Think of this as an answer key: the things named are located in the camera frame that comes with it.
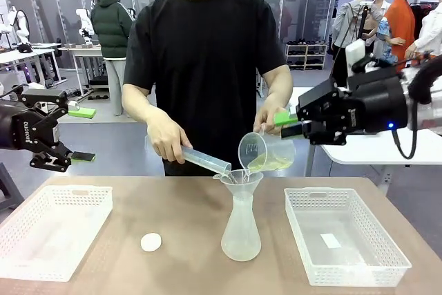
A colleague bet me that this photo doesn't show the mannequin in white shirt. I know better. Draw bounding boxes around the mannequin in white shirt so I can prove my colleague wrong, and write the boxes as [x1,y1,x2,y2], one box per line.
[412,3,442,59]

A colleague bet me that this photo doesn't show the translucent plastic conical flask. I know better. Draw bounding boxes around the translucent plastic conical flask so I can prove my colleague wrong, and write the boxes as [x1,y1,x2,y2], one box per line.
[220,195,262,263]

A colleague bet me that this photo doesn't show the person's left hand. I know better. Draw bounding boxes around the person's left hand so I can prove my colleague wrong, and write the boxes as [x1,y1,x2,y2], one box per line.
[253,99,291,136]

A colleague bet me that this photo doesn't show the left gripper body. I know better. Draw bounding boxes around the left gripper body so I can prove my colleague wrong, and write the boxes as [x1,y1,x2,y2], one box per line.
[0,96,61,152]

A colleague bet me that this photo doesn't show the white side table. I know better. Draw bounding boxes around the white side table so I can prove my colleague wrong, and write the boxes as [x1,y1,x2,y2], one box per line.
[289,86,442,177]

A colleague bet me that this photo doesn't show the person in green jacket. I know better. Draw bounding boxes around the person in green jacket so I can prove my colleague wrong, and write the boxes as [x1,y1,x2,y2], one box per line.
[90,0,135,117]

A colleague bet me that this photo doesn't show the black tripod stand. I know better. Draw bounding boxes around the black tripod stand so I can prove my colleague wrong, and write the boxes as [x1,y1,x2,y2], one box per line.
[357,1,369,42]

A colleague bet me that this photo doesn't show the white round flask cap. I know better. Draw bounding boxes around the white round flask cap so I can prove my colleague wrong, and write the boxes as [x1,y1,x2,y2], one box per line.
[140,232,162,252]

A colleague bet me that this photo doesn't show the person's right hand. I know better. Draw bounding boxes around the person's right hand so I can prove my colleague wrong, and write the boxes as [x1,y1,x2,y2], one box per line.
[145,115,193,165]

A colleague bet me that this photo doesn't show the person in black T-shirt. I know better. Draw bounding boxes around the person in black T-shirt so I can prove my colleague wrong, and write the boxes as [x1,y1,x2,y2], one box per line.
[123,0,288,177]

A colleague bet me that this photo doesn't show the clear plastic funnel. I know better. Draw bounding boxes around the clear plastic funnel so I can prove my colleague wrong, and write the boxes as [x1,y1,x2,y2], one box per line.
[212,169,265,201]

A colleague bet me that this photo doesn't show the mannequin in orange coat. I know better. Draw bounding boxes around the mannequin in orange coat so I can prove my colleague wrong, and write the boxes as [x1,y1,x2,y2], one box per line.
[383,0,421,63]

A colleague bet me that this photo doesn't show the white perforated basket with label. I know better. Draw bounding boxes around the white perforated basket with label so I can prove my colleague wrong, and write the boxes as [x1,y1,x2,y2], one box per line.
[283,187,412,287]

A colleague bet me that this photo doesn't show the mannequin in blue floral dress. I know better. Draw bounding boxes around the mannequin in blue floral dress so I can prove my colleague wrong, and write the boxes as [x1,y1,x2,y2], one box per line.
[365,0,407,64]

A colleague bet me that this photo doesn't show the white lab desk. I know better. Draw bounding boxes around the white lab desk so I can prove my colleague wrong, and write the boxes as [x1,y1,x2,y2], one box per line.
[58,44,104,94]
[0,46,65,85]

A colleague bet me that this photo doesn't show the thin black right gripper cable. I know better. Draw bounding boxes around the thin black right gripper cable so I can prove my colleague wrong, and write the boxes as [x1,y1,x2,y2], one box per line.
[391,125,419,160]

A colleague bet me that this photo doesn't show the clear measuring beaker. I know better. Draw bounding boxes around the clear measuring beaker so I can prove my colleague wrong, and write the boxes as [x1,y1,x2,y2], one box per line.
[238,124,297,173]

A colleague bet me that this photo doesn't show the mannequin in grey shirt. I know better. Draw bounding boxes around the mannequin in grey shirt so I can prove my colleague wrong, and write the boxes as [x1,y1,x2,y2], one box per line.
[331,0,384,88]

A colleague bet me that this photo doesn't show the wooden shoe rack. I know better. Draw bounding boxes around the wooden shoe rack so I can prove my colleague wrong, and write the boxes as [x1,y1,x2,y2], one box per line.
[285,41,328,70]

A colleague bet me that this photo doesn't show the person's right forearm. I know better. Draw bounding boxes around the person's right forearm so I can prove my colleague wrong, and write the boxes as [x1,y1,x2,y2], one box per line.
[121,82,165,129]

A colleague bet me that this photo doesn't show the clear graduated cylinder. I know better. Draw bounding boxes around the clear graduated cylinder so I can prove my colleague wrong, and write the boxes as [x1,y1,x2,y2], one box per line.
[181,145,233,175]

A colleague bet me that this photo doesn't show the white paper label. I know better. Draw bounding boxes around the white paper label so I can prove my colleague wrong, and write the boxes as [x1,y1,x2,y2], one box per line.
[320,233,341,249]

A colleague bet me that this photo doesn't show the thick black right arm hose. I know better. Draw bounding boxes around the thick black right arm hose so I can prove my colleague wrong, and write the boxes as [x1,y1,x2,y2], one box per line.
[408,55,442,104]

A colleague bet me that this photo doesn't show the white perforated empty basket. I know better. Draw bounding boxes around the white perforated empty basket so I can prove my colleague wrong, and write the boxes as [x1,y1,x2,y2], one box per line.
[0,184,114,282]

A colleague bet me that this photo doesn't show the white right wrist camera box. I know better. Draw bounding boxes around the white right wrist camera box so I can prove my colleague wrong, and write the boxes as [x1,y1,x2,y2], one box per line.
[345,38,376,75]

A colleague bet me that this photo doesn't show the person's left forearm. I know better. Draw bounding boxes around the person's left forearm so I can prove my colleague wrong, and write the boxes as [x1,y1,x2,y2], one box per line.
[263,63,294,109]

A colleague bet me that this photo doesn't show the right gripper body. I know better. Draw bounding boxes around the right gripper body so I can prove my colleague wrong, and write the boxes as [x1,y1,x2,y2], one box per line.
[336,73,409,135]

